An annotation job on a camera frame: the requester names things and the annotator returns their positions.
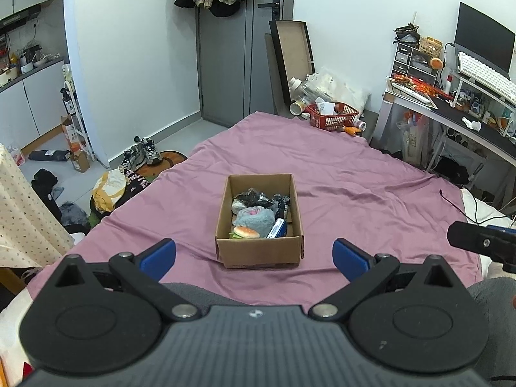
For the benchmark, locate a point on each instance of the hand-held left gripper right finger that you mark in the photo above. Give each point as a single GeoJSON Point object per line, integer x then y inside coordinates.
{"type": "Point", "coordinates": [348, 258]}

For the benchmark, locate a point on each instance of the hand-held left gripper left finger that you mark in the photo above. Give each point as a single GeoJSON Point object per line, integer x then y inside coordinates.
{"type": "Point", "coordinates": [159, 256]}

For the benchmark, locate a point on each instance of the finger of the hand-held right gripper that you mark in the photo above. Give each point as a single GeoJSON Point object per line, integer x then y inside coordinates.
{"type": "Point", "coordinates": [475, 238]}

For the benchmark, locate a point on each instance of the blue planet-print packet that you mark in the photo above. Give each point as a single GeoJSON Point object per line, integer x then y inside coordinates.
{"type": "Point", "coordinates": [277, 227]}

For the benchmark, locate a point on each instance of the black plush with white patch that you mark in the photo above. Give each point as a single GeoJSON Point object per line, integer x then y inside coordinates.
{"type": "Point", "coordinates": [282, 205]}

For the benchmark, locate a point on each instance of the burger plush toy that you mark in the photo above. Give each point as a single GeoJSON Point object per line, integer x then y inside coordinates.
{"type": "Point", "coordinates": [246, 232]}

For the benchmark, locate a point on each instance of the brown cardboard box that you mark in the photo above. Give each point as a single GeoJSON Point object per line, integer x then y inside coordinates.
{"type": "Point", "coordinates": [258, 254]}

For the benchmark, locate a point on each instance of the grey fluffy plush toy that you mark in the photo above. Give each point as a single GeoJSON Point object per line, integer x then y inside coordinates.
{"type": "Point", "coordinates": [254, 217]}

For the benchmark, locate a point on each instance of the shiny black plastic bag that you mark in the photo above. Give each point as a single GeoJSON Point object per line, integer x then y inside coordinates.
{"type": "Point", "coordinates": [252, 197]}

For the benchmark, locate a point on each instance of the white cloth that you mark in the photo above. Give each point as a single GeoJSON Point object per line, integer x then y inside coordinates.
{"type": "Point", "coordinates": [479, 209]}

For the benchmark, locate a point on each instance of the dark floral cloth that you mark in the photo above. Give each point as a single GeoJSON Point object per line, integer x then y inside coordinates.
{"type": "Point", "coordinates": [135, 183]}

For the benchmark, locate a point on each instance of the pink bedsheet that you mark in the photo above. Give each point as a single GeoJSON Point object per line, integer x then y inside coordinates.
{"type": "Point", "coordinates": [342, 177]}

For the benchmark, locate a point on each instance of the yellow and white bag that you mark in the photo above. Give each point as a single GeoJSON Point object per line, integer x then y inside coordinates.
{"type": "Point", "coordinates": [109, 187]}

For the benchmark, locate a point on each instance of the person's grey trouser leg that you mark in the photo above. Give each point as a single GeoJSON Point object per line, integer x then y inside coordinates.
{"type": "Point", "coordinates": [500, 330]}

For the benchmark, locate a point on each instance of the brown door mat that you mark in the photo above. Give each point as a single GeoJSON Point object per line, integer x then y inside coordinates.
{"type": "Point", "coordinates": [173, 159]}

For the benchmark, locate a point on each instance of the pair of sneakers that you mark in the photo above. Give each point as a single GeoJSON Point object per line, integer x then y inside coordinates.
{"type": "Point", "coordinates": [145, 153]}

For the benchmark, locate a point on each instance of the white plastic shopping bag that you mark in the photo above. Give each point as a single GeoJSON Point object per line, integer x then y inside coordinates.
{"type": "Point", "coordinates": [413, 141]}

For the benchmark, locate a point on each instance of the small cardboard box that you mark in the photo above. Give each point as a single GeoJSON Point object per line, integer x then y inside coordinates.
{"type": "Point", "coordinates": [79, 163]}

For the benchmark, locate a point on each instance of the grey desk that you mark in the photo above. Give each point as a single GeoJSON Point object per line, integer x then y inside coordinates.
{"type": "Point", "coordinates": [451, 115]}

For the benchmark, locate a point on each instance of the red plastic basket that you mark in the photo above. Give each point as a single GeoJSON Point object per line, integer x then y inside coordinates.
{"type": "Point", "coordinates": [334, 119]}

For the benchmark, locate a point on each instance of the cream dotted cloth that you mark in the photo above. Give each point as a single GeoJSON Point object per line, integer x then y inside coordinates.
{"type": "Point", "coordinates": [24, 217]}

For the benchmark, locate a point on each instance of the white bottle with red cap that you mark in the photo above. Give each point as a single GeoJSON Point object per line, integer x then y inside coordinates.
{"type": "Point", "coordinates": [448, 85]}

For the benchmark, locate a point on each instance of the white keyboard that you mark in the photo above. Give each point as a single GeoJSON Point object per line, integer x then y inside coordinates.
{"type": "Point", "coordinates": [483, 74]}

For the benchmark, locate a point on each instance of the white storage rack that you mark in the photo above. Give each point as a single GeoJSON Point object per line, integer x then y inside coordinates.
{"type": "Point", "coordinates": [72, 109]}

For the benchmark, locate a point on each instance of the clear jar with white lid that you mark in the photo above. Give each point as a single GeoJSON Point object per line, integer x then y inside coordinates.
{"type": "Point", "coordinates": [296, 88]}

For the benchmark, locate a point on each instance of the orange round plush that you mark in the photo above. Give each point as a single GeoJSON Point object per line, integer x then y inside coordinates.
{"type": "Point", "coordinates": [435, 63]}

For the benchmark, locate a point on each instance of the grey drawer organizer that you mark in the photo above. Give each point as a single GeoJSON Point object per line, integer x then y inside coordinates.
{"type": "Point", "coordinates": [409, 62]}

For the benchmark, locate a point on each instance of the white kitchen cabinet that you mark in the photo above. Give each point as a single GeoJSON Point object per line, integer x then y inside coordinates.
{"type": "Point", "coordinates": [36, 105]}

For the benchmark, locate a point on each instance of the wicker basket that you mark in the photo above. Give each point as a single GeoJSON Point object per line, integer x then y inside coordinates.
{"type": "Point", "coordinates": [431, 46]}

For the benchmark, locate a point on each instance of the grey door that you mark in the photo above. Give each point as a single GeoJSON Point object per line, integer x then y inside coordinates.
{"type": "Point", "coordinates": [234, 68]}

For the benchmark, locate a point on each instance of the black computer monitor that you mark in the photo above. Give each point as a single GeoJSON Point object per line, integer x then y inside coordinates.
{"type": "Point", "coordinates": [483, 32]}

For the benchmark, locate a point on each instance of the brown board in black frame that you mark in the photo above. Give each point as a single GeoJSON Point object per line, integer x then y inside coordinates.
{"type": "Point", "coordinates": [292, 56]}

